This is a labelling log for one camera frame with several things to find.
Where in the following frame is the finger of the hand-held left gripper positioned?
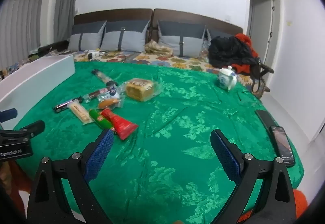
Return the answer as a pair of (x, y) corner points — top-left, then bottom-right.
(0, 120), (45, 143)
(0, 109), (18, 122)

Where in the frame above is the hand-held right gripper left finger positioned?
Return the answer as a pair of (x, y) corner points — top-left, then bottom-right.
(27, 128), (115, 224)

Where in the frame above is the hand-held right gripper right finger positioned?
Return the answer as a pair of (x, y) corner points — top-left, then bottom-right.
(210, 129), (297, 224)

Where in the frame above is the green snack packet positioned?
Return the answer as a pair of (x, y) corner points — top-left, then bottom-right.
(89, 109), (113, 130)

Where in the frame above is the red snack packet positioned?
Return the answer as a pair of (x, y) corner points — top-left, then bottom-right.
(101, 109), (139, 141)

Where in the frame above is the black and silver stick packet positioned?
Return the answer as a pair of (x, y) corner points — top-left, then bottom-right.
(53, 96), (84, 113)

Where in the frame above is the long pale stick snack packet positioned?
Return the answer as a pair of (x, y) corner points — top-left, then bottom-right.
(69, 102), (93, 125)

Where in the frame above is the orange bun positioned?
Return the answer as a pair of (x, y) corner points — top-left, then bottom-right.
(98, 97), (125, 110)

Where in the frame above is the white and blue snack packet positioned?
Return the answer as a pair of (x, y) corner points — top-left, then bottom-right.
(98, 86), (121, 100)

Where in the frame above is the bread loaf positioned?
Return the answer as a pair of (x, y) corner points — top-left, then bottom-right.
(123, 78), (161, 102)

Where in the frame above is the dark stick snack packet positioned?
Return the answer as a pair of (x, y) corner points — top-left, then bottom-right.
(91, 69), (118, 87)

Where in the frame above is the white rectangular board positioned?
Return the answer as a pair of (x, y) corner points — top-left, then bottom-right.
(0, 55), (76, 130)

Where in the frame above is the black phone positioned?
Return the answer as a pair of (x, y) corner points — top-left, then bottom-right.
(255, 110), (276, 136)

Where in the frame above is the smartphone with lit screen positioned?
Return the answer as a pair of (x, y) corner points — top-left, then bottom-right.
(269, 126), (296, 168)

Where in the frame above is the green patterned tablecloth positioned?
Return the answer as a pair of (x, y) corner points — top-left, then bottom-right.
(13, 61), (305, 224)

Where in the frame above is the white and blue teapot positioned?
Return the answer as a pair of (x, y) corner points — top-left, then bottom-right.
(218, 65), (238, 91)

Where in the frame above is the dark cloth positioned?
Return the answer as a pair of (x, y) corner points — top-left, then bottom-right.
(28, 40), (70, 58)

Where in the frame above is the orange fabric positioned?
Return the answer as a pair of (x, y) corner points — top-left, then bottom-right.
(239, 188), (309, 224)

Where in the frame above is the dark wooden chair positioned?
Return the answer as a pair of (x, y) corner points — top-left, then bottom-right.
(259, 63), (275, 93)

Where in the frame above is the white power strip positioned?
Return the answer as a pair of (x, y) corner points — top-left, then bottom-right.
(84, 50), (101, 60)

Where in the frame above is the white sheer curtain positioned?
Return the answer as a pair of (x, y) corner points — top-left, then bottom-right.
(0, 0), (47, 65)

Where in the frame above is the black jacket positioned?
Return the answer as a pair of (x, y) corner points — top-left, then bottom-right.
(208, 36), (259, 68)

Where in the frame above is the grey two-tone pillow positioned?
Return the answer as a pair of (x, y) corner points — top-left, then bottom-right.
(100, 20), (151, 52)
(203, 26), (219, 48)
(157, 20), (206, 57)
(69, 20), (107, 51)

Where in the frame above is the clear plastic bag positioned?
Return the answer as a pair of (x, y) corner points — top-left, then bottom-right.
(200, 38), (211, 58)

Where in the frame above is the red garment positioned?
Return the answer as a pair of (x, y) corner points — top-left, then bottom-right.
(232, 33), (259, 75)

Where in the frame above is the beige folded cloth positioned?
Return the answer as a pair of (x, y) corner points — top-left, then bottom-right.
(145, 39), (173, 56)

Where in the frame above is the grey curtain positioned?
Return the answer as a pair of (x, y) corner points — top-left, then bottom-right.
(54, 0), (83, 42)

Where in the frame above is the brown bed headboard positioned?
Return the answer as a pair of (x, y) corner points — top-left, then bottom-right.
(74, 8), (244, 39)

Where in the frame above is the white door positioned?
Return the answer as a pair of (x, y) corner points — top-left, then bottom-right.
(247, 0), (282, 67)

